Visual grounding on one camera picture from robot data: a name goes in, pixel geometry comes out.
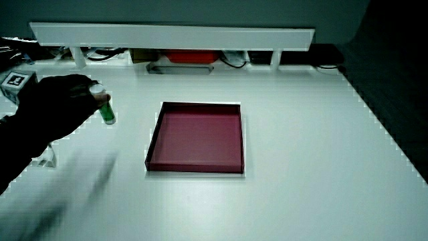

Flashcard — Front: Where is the person's right hand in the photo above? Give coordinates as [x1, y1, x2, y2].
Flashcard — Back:
[0, 70, 112, 141]

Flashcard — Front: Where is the green glue stick white cap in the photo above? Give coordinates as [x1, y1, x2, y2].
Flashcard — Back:
[88, 83, 118, 126]

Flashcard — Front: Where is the person's right forearm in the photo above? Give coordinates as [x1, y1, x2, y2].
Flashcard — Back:
[0, 112, 58, 195]

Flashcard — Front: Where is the small white stand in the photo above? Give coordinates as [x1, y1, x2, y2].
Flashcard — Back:
[31, 143, 58, 169]

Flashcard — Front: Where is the dark cluttered equipment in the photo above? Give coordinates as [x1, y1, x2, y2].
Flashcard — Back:
[0, 36, 70, 66]

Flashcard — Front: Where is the brown cardboard box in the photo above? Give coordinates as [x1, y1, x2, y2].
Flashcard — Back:
[129, 48, 160, 64]

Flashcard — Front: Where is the grey flat tray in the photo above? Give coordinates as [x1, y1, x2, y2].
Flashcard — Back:
[146, 62, 215, 76]

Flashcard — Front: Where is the white desk shelf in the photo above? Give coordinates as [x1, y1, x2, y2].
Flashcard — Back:
[29, 21, 316, 70]

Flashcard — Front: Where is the red box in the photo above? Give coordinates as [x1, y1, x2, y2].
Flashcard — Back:
[163, 50, 221, 65]

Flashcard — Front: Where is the dark red shallow tray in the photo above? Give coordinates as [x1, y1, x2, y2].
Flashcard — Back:
[144, 101, 245, 174]

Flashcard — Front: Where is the white plastic object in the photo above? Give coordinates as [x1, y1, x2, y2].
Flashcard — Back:
[223, 50, 247, 66]

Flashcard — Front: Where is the black box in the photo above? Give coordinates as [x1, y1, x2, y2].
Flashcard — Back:
[248, 50, 274, 66]

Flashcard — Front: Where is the large black device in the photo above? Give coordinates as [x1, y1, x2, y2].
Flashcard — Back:
[280, 43, 345, 66]

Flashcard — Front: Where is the black cable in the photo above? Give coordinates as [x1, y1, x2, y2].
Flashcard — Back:
[315, 64, 346, 73]
[219, 56, 248, 70]
[86, 48, 128, 62]

